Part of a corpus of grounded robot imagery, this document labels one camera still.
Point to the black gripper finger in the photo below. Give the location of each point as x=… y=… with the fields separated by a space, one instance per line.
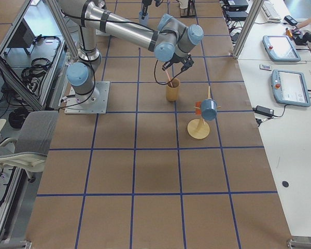
x=167 y=65

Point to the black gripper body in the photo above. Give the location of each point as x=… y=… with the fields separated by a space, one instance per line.
x=177 y=60

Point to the light blue plastic cup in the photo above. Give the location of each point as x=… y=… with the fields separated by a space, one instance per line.
x=143 y=18

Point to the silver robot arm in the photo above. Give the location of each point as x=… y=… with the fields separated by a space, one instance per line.
x=171 y=42
x=145 y=5

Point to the bamboo cylinder holder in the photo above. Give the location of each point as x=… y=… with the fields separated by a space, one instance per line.
x=172 y=89

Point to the blue mug on stand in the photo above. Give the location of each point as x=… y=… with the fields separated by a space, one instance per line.
x=208 y=109

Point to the wooden mug tree stand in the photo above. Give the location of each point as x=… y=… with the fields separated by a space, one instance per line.
x=199 y=128

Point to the blue teach pendant far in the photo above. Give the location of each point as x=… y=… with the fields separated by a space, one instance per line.
x=280 y=48

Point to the blue teach pendant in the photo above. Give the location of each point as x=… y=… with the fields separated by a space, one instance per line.
x=280 y=48
x=290 y=88

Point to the black power adapter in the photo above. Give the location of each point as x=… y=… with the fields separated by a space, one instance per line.
x=263 y=111

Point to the blue teach pendant near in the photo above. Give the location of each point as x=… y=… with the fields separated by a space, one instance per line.
x=290 y=88

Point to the grey office chair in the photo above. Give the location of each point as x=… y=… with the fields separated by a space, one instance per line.
x=29 y=151

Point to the black wire mug rack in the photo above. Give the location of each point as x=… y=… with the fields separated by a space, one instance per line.
x=187 y=8

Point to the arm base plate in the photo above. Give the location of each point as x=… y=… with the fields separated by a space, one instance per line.
x=95 y=104

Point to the aluminium frame post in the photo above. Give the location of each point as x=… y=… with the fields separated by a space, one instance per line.
x=253 y=13

